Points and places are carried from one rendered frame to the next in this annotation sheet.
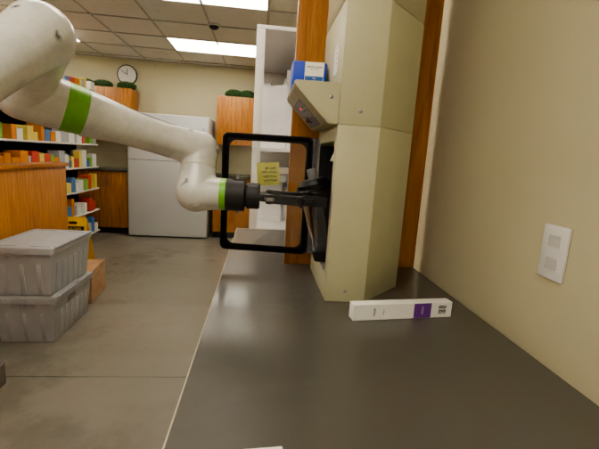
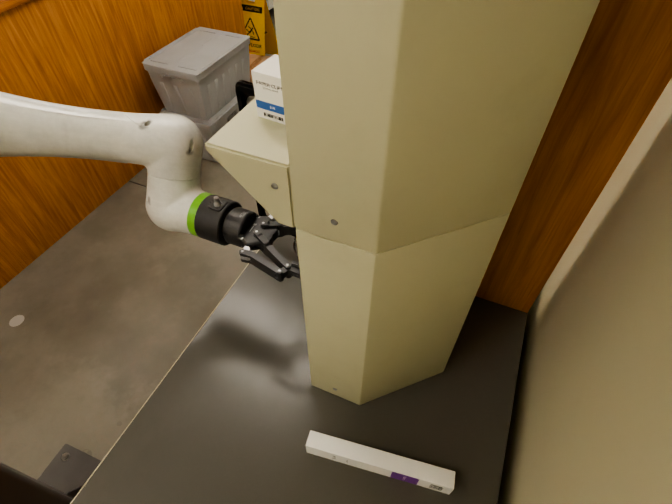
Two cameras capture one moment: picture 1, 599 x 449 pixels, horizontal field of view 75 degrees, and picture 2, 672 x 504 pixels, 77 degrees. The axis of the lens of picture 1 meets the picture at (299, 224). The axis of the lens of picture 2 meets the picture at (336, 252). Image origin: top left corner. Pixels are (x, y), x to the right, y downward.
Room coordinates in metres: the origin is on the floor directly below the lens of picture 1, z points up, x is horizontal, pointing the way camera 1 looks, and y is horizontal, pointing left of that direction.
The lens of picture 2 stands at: (0.70, -0.32, 1.80)
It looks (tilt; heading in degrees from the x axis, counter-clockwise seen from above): 49 degrees down; 30
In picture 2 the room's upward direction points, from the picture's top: straight up
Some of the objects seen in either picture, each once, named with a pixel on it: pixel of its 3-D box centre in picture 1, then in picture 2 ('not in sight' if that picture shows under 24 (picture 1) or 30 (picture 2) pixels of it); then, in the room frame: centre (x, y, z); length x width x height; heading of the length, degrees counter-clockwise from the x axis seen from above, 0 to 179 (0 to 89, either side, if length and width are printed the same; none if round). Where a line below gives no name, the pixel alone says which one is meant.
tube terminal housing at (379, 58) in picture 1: (366, 160); (414, 223); (1.18, -0.19, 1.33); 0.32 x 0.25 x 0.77; 6
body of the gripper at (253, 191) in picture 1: (262, 196); (253, 231); (1.13, 0.11, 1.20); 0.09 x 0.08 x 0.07; 96
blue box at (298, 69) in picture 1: (307, 80); not in sight; (1.25, 0.00, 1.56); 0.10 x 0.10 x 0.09; 6
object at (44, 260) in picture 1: (45, 259); (204, 73); (2.64, 1.78, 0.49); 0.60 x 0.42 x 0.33; 6
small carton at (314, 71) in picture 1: (314, 76); (282, 90); (1.10, -0.01, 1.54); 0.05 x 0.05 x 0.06; 1
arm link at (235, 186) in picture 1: (236, 193); (221, 219); (1.12, 0.19, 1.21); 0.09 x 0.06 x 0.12; 6
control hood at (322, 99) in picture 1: (308, 109); (307, 123); (1.16, -0.01, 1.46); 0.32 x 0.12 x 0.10; 6
